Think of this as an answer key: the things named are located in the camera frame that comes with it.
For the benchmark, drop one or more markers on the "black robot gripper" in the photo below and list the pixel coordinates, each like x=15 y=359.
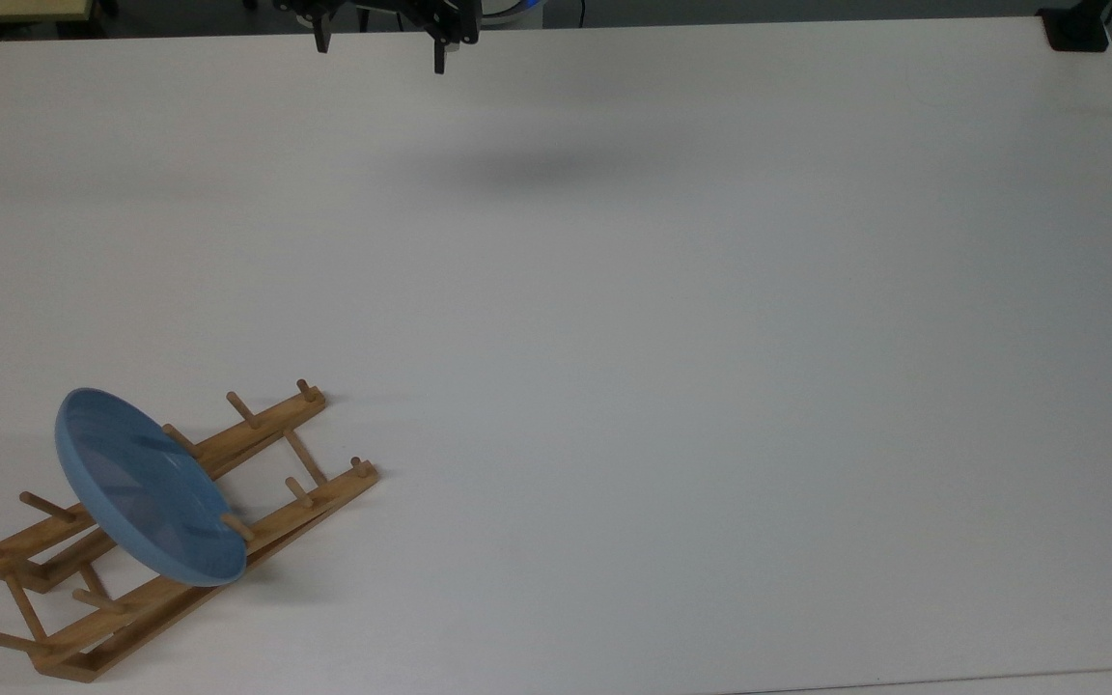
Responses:
x=421 y=14

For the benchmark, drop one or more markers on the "blue round plate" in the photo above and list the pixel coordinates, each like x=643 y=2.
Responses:
x=131 y=483

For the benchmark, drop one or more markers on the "wooden plate rack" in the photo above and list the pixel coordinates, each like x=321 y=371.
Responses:
x=324 y=502

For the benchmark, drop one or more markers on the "beige desk top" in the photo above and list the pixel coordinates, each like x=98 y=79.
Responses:
x=6 y=8

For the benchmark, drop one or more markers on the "black camera stand pole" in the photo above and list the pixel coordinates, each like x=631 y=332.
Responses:
x=1077 y=29

